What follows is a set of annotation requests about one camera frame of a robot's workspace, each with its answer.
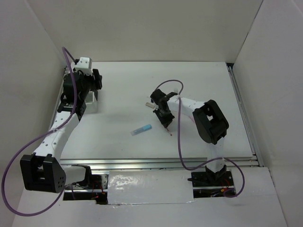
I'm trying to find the blue highlighter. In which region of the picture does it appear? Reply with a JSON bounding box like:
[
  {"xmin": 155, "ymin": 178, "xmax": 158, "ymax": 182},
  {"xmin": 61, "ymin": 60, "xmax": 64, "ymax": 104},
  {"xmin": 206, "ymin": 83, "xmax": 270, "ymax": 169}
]
[{"xmin": 131, "ymin": 124, "xmax": 152, "ymax": 136}]

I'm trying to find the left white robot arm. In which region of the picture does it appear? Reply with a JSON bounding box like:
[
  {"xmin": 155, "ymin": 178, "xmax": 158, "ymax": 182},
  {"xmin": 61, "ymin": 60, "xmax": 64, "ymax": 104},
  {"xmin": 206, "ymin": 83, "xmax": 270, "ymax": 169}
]
[{"xmin": 20, "ymin": 69, "xmax": 102, "ymax": 193}]

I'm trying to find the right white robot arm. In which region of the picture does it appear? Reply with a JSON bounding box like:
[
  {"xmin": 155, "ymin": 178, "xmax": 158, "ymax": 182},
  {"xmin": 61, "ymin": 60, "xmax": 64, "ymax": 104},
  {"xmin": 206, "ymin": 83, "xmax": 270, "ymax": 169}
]
[{"xmin": 150, "ymin": 88, "xmax": 229, "ymax": 171}]

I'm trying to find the white slatted organizer container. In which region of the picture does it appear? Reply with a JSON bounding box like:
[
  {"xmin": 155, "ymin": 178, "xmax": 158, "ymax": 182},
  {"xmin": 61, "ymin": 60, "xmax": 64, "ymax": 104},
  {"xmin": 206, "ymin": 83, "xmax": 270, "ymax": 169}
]
[{"xmin": 84, "ymin": 91, "xmax": 98, "ymax": 114}]

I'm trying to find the grey eraser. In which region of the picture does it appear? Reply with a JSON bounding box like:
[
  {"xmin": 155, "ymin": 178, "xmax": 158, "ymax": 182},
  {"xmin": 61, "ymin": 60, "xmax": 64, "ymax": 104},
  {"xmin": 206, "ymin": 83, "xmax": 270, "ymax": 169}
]
[{"xmin": 145, "ymin": 102, "xmax": 154, "ymax": 108}]

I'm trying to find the shiny white cover sheet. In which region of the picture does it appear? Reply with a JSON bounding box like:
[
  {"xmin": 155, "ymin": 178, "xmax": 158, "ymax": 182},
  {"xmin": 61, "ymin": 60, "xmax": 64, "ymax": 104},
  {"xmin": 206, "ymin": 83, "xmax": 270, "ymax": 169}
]
[{"xmin": 107, "ymin": 170, "xmax": 194, "ymax": 205}]

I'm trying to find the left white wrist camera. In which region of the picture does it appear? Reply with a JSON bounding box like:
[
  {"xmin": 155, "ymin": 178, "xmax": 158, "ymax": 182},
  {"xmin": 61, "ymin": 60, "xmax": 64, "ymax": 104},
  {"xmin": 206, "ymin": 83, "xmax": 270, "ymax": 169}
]
[{"xmin": 74, "ymin": 57, "xmax": 92, "ymax": 76}]

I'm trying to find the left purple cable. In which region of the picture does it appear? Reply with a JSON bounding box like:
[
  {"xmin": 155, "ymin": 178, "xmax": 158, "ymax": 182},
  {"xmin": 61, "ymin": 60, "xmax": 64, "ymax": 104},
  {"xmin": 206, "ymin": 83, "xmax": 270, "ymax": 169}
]
[{"xmin": 1, "ymin": 46, "xmax": 80, "ymax": 216}]

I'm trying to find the purple cable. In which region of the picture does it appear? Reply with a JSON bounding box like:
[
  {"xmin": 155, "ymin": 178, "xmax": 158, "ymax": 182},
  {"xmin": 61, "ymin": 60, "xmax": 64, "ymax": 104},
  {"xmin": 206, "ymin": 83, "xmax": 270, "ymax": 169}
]
[
  {"xmin": 1, "ymin": 46, "xmax": 80, "ymax": 216},
  {"xmin": 156, "ymin": 79, "xmax": 246, "ymax": 198}
]

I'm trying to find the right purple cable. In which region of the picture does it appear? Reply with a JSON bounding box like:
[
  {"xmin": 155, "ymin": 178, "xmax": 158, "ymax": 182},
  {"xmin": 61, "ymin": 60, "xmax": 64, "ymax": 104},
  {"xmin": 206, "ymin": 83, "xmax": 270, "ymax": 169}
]
[{"xmin": 156, "ymin": 79, "xmax": 246, "ymax": 198}]

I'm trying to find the aluminium rail frame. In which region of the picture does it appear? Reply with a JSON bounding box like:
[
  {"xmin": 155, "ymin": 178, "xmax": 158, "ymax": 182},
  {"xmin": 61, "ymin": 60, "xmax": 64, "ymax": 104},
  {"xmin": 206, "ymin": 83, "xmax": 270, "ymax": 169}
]
[{"xmin": 61, "ymin": 62, "xmax": 259, "ymax": 169}]

